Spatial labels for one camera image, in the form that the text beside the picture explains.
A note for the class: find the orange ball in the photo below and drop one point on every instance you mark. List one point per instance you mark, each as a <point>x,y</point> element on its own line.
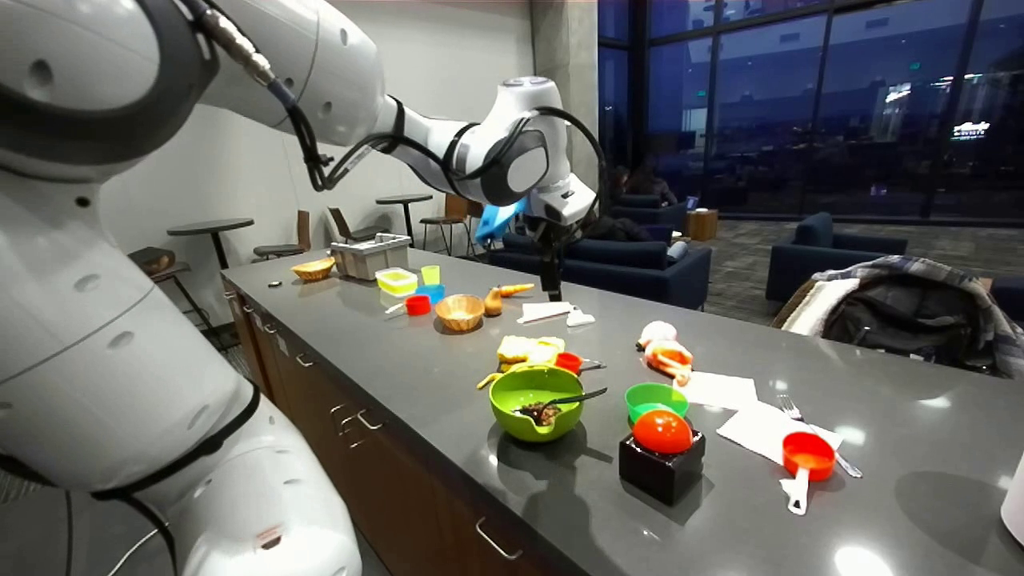
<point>662,433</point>

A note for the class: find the wooden side box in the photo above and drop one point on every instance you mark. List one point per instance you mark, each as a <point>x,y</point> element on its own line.
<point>700,226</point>

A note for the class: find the round dark cafe table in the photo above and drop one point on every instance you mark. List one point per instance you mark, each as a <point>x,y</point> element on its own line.
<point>403,200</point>

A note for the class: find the metal tin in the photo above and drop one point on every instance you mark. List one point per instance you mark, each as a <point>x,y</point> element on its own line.
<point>368,261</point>

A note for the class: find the large glass window wall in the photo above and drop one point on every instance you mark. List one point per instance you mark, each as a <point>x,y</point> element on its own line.
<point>811,106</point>

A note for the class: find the orange bread stick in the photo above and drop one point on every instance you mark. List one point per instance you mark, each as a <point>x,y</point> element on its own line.
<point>516,290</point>

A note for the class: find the folded white paper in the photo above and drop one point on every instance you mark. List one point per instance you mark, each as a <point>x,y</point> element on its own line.
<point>544,310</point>

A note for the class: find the yellow cloth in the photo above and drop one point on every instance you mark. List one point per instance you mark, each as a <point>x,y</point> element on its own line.
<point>530,348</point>

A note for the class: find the clear plastic fork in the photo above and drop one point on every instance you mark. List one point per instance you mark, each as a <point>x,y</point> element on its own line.
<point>847,465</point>

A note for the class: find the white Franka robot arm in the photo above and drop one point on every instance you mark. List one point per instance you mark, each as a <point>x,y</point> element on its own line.
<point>107,322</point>

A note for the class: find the red measuring cup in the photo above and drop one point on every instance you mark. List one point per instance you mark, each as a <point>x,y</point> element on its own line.
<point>807,453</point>

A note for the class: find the dark blue armchair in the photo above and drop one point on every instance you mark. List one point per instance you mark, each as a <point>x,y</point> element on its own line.
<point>819,249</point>

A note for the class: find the yellow green plastic container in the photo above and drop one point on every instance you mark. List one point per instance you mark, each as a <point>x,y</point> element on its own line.
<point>395,282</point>

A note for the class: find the dark blue sofa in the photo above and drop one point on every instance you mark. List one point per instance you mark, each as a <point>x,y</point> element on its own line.
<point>640,267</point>

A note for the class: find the wicker basket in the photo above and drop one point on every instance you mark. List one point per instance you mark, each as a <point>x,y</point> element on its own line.
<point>458,313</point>

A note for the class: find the tan cone bread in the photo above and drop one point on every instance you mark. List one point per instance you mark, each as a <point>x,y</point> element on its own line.
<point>495,304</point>

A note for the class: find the black ladle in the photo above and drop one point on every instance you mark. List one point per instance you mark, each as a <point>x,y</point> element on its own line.
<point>564,400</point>

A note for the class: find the black square box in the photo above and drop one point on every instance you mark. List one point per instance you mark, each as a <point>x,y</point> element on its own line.
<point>660,482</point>

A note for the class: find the black backpack with jacket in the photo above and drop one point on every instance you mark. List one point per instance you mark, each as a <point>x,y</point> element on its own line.
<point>917,313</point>

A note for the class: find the light green mixing bowl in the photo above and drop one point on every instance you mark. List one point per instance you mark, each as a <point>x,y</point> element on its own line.
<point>522,425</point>

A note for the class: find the large white napkin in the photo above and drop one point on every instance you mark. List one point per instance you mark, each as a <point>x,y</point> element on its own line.
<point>755,425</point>

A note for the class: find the orange white plush toy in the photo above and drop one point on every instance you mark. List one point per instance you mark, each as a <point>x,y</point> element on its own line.
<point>671,357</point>

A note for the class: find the small white napkin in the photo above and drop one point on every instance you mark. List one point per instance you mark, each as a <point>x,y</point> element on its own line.
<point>721,391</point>

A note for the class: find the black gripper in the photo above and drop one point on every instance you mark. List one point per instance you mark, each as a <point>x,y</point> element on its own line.
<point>552,243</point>

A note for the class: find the brown counter cabinet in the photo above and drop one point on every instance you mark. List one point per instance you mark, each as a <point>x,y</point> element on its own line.
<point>354,450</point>

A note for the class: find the small red cup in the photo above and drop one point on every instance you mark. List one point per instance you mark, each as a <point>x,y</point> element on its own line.
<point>571,363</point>

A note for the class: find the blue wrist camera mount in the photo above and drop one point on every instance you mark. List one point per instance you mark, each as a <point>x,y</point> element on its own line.
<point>498,220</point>

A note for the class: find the small dark green bowl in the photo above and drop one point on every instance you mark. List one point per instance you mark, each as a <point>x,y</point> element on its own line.
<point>645,395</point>

